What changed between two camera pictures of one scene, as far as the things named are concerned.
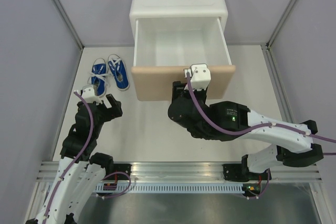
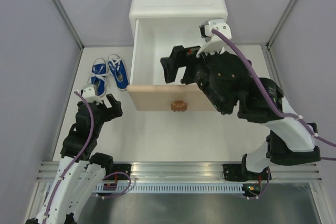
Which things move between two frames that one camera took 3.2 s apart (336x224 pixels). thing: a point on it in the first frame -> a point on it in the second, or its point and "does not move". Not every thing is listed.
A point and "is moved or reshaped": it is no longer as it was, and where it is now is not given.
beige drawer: x=163 y=48 is moved or reshaped
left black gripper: x=112 y=113 does not move
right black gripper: x=178 y=90 -> x=180 y=57
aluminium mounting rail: x=187 y=172 does not move
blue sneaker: x=98 y=77 does not move
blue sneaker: x=119 y=71 does not move
